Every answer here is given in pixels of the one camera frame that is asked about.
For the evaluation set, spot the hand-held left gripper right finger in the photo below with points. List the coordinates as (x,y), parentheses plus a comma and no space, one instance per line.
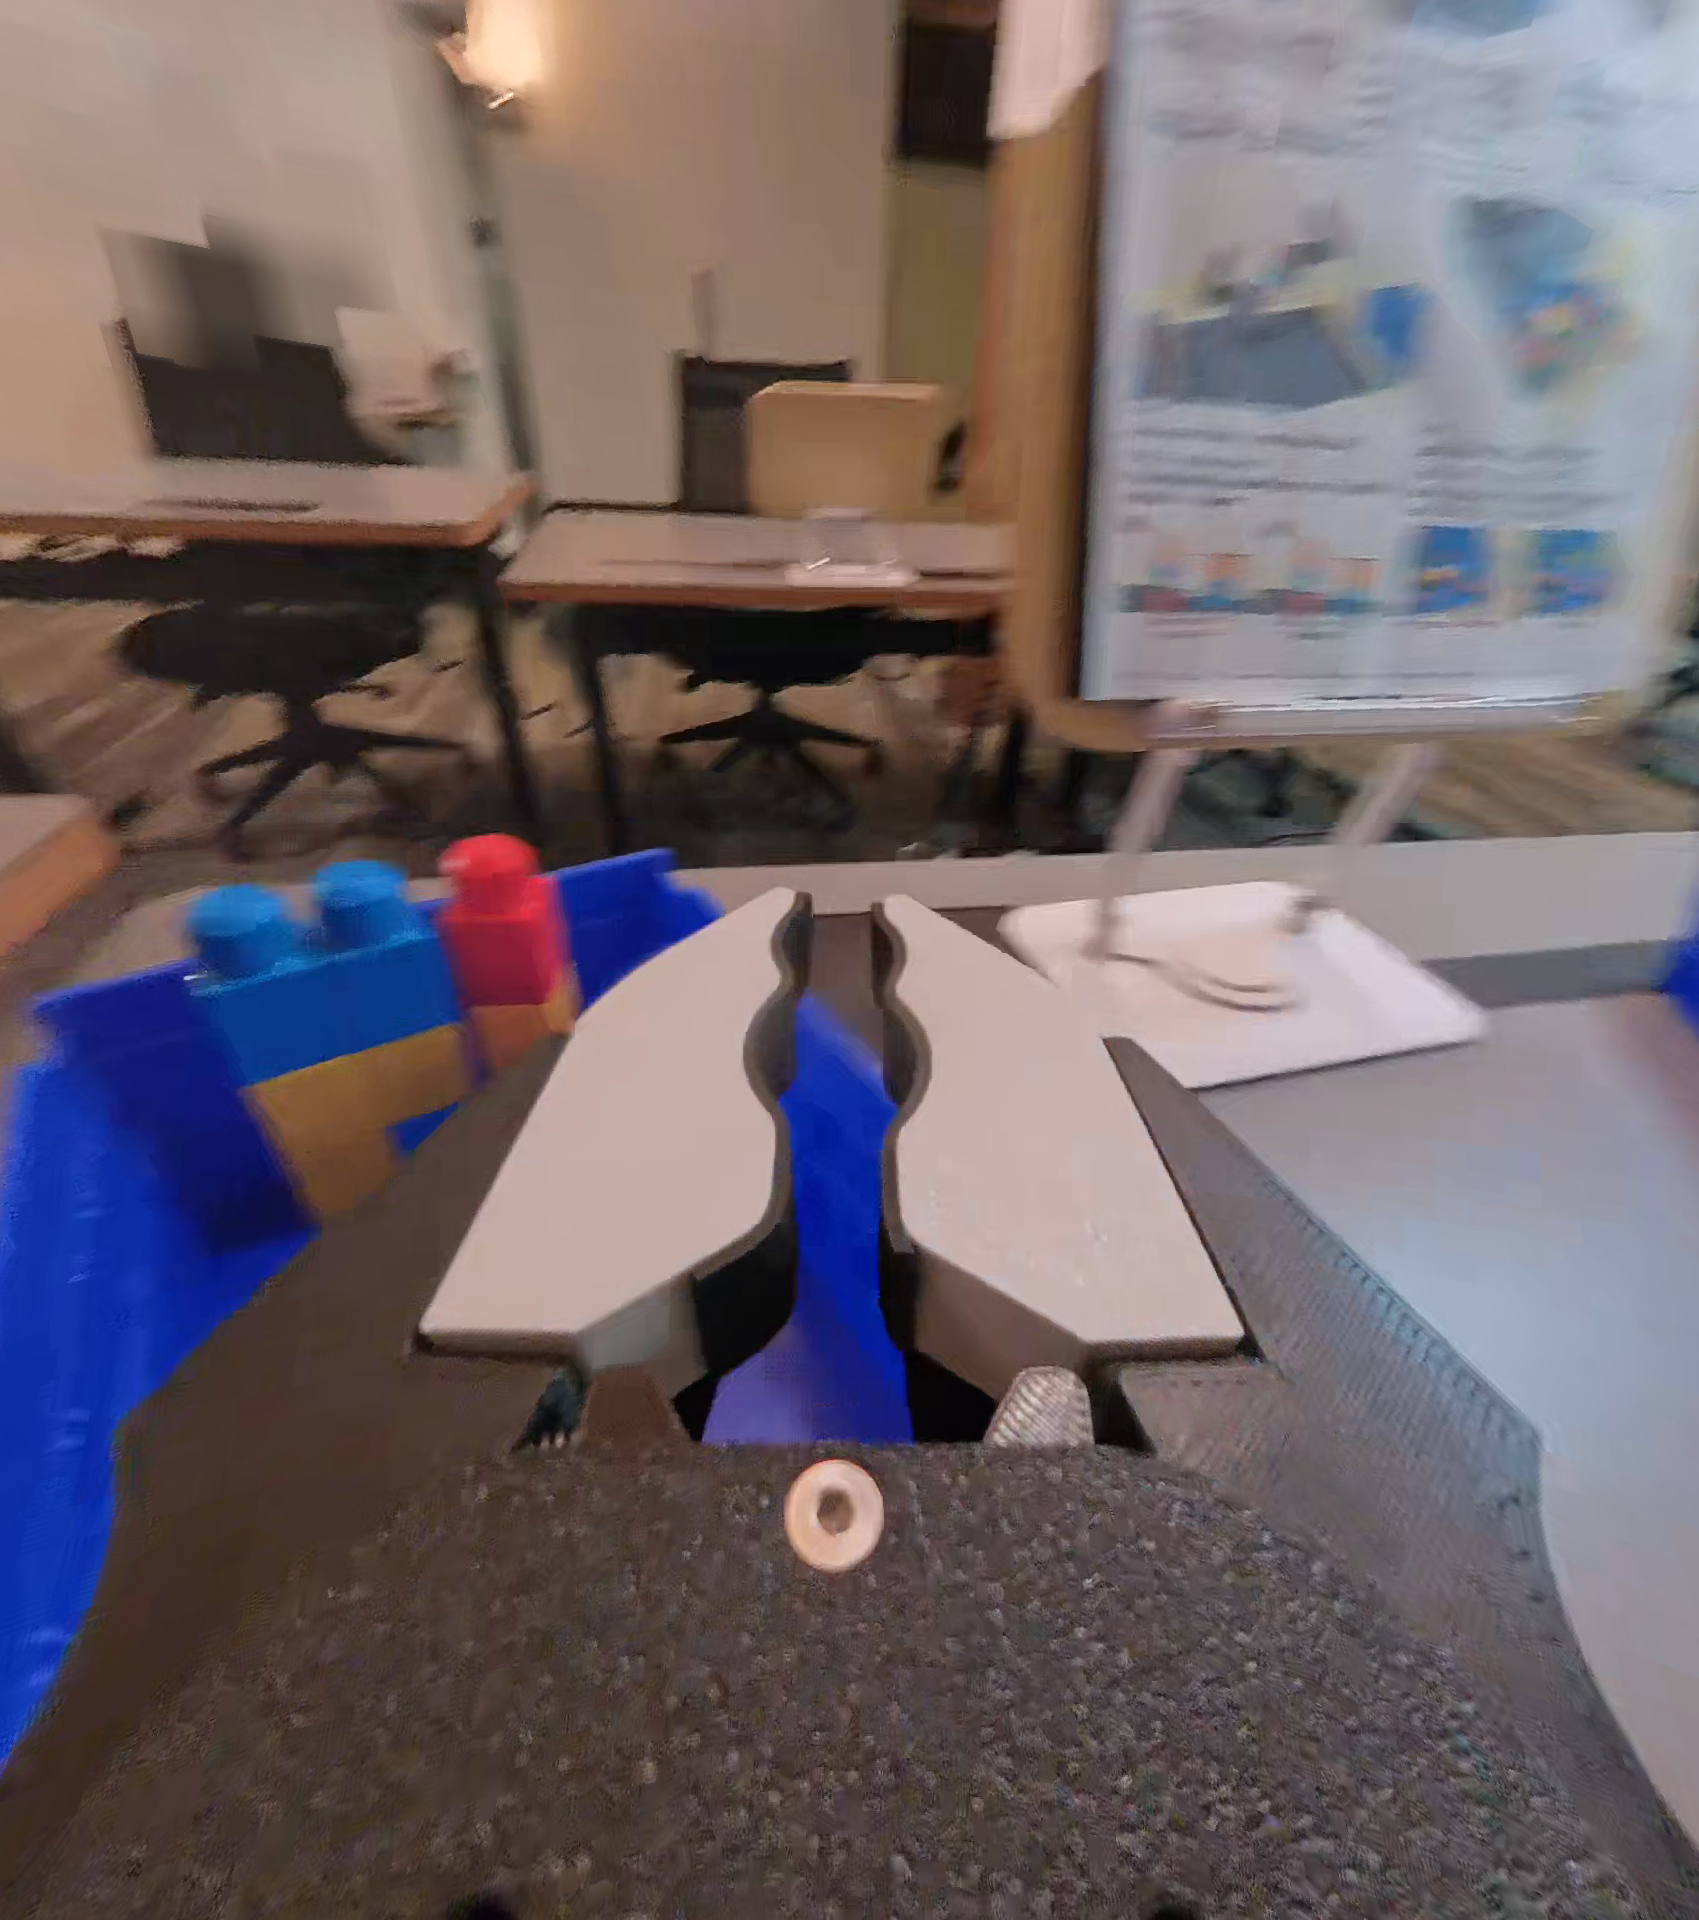
(1057,1200)

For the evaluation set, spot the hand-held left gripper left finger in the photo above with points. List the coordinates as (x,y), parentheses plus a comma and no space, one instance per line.
(608,1185)

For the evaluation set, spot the cluster of block towers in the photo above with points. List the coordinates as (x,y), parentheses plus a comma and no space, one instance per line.
(340,1006)

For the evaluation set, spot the white document stand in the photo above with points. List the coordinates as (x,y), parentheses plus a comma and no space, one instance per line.
(1267,989)

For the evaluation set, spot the wooden desk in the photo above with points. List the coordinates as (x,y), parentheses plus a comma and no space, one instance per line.
(190,504)
(699,555)

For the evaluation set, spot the printed instruction sheet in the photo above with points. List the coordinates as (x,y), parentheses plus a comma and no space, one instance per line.
(1389,375)

